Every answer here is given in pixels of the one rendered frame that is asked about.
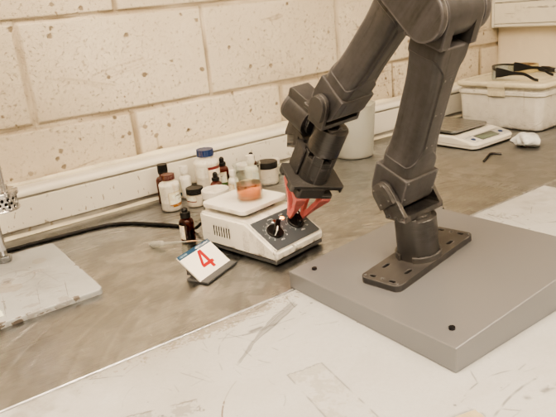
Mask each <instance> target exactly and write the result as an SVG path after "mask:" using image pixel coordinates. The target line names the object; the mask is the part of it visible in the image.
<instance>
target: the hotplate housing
mask: <svg viewBox="0 0 556 417"><path fill-rule="evenodd" d="M284 209H287V202H285V201H280V202H277V203H275V204H272V205H270V206H267V207H265V208H262V209H260V210H258V211H256V212H254V213H250V214H248V215H245V216H240V215H236V214H233V213H226V212H223V211H219V210H216V209H212V208H208V209H205V210H204V211H202V213H200V217H201V223H202V229H203V235H204V239H208V240H209V241H210V242H211V243H212V244H213V245H214V246H216V247H220V248H222V249H225V250H229V251H231V252H236V253H239V254H242V255H244V256H249V257H252V258H256V259H258V260H261V261H266V262H269V263H271V264H274V265H279V264H281V263H282V262H284V261H286V260H288V259H290V258H291V257H293V256H296V255H298V254H300V253H301V252H303V251H305V250H307V249H309V248H311V247H313V246H315V245H317V244H318V243H320V242H322V238H321V237H323V234H322V230H321V229H320V228H319V227H318V226H317V225H316V224H315V223H314V222H312V221H311V220H310V219H309V220H310V221H311V222H312V223H313V224H315V225H316V226H317V227H318V228H319V230H318V231H316V232H313V233H311V234H310V235H308V236H306V237H303V238H301V239H300V240H298V241H296V242H293V243H291V244H290V245H289V246H287V247H284V248H282V249H280V250H279V251H277V250H276V249H275V248H274V247H273V246H272V245H271V244H270V243H269V242H268V241H267V240H266V239H265V238H264V237H263V236H261V235H260V234H259V233H258V232H257V231H256V230H255V229H254V228H253V227H252V226H251V225H250V224H252V223H254V222H257V221H259V220H261V219H263V218H266V217H268V216H271V215H272V214H274V213H278V212H280V211H281V210H284ZM306 218H308V217H306Z"/></svg>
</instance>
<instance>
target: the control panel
mask: <svg viewBox="0 0 556 417"><path fill-rule="evenodd" d="M280 216H283V217H284V219H281V218H280ZM273 219H275V220H277V219H279V220H280V227H281V228H282V229H283V230H284V235H283V237H280V238H275V237H272V236H270V235H269V234H268V233H267V231H266V229H267V227H268V226H269V225H272V224H275V223H274V222H273V221H272V220H273ZM302 219H303V220H304V226H303V227H302V228H294V227H292V226H291V225H290V224H289V223H288V215H287V208H286V209H284V210H281V211H280V212H278V213H274V214H272V215H271V216H268V217H266V218H263V219H261V220H259V221H257V222H254V223H252V224H250V225H251V226H252V227H253V228H254V229H255V230H256V231H257V232H258V233H259V234H260V235H261V236H263V237H264V238H265V239H266V240H267V241H268V242H269V243H270V244H271V245H272V246H273V247H274V248H275V249H276V250H277V251H279V250H280V249H282V248H284V247H287V246H289V245H290V244H291V243H293V242H296V241H298V240H300V239H301V238H303V237H306V236H308V235H310V234H311V233H313V232H316V231H318V230H319V228H318V227H317V226H316V225H315V224H313V223H312V222H311V221H310V220H309V219H308V218H302Z"/></svg>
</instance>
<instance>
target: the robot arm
mask: <svg viewBox="0 0 556 417"><path fill-rule="evenodd" d="M490 14H491V0H373V1H372V3H371V6H370V8H369V10H368V12H367V14H366V16H365V18H364V20H363V21H362V24H361V25H360V26H359V28H358V30H357V32H356V34H355V35H354V37H353V38H352V40H351V42H350V43H349V45H348V47H347V49H346V50H345V51H344V53H343V54H342V56H341V57H340V59H339V60H338V61H337V62H336V63H335V64H334V65H333V66H332V68H331V69H330V71H329V72H328V74H325V75H322V76H321V78H320V80H319V82H318V83H317V85H316V87H315V88H314V87H313V86H312V85H311V84H309V83H304V84H299V85H296V86H293V87H290V89H289V93H288V96H287V97H286V98H285V100H284V101H283V103H282V104H281V108H280V112H281V114H282V116H283V117H284V118H286V119H287V120H288V121H289V122H288V125H287V127H286V129H285V134H287V147H294V148H295V149H294V150H293V153H292V156H291V158H290V163H281V165H280V169H279V171H280V173H281V175H284V181H285V190H286V194H287V215H288V217H289V219H292V218H293V217H294V216H295V214H296V213H297V212H298V210H299V209H300V216H301V218H306V217H307V216H308V215H309V214H311V213H312V212H313V211H314V210H316V209H318V208H320V207H321V206H323V205H325V204H326V203H328V202H329V201H330V199H331V198H332V194H331V192H330V190H338V192H339V193H341V191H342V189H343V183H342V182H341V180H340V179H339V178H338V175H337V174H336V172H335V170H334V169H333V167H334V165H335V163H336V160H337V158H338V156H339V153H340V151H341V150H342V147H343V144H344V142H345V140H346V138H347V135H348V132H349V130H348V127H347V126H346V125H345V124H344V123H346V122H351V121H353V120H356V119H358V117H359V113H360V111H362V110H363V109H364V108H365V107H366V105H367V103H368V102H369V100H370V99H371V97H372V96H373V94H374V93H373V92H372V90H373V89H374V88H375V86H376V81H377V79H378V77H379V75H380V74H381V72H382V70H383V69H384V68H385V66H386V64H387V63H388V61H389V60H390V58H391V57H392V56H393V54H394V53H395V51H396V50H397V48H398V47H399V45H400V43H401V42H402V41H403V40H404V39H405V37H406V36H408V37H409V38H410V41H409V45H408V51H409V59H408V67H407V73H406V77H405V85H404V88H403V93H402V96H401V101H400V107H399V111H398V114H397V119H396V122H395V128H394V131H393V134H392V137H391V141H390V144H389V145H388V147H387V148H386V151H385V154H384V158H383V160H380V161H377V162H376V166H375V170H374V175H373V178H372V183H371V187H372V195H373V198H374V200H375V201H376V204H377V206H378V208H379V209H380V211H382V210H383V212H384V214H385V216H386V218H387V219H390V220H393V221H395V236H396V244H397V247H396V248H395V252H394V253H393V254H391V255H390V256H388V257H387V258H386V259H384V260H383V261H381V262H379V263H378V264H376V265H375V266H373V267H372V268H371V269H369V270H368V271H365V272H364V273H363V274H362V281H363V283H365V284H368V285H373V286H375V287H379V288H382V289H384V290H389V291H392V292H396V293H397V292H401V291H403V290H405V289H406V288H408V287H409V286H410V285H412V284H414V283H415V282H416V281H417V280H418V279H420V278H421V277H422V276H424V275H426V274H427V273H428V272H430V271H431V270H433V269H434V268H435V267H436V266H438V265H439V264H440V263H442V262H443V261H445V260H446V259H447V258H449V257H450V256H451V255H452V254H454V253H455V252H457V251H458V250H460V249H461V248H462V247H464V246H465V245H467V244H468V243H469V242H470V241H471V240H472V234H471V233H469V232H464V231H459V230H455V229H451V228H443V227H438V221H437V213H436V211H435V209H437V208H439V207H441V206H443V200H442V198H441V196H440V194H439V192H438V190H437V188H436V186H435V184H434V182H435V179H436V176H437V174H438V170H439V169H438V168H436V167H434V165H435V162H436V159H437V156H436V150H437V145H438V139H439V133H440V130H441V126H442V124H443V119H444V115H445V113H446V109H447V106H448V101H449V98H450V94H451V92H452V88H453V84H454V81H455V79H456V76H457V73H458V70H459V68H460V65H461V63H462V62H463V61H464V59H465V56H466V54H467V50H468V47H469V44H471V43H473V42H476V41H477V36H478V33H479V30H480V27H481V26H483V25H484V24H485V23H486V21H487V19H488V18H489V16H490ZM309 199H316V200H315V201H314V202H313V203H312V204H311V205H310V206H309V207H308V208H307V205H308V202H309ZM292 203H293V204H292ZM306 208H307V209H306Z"/></svg>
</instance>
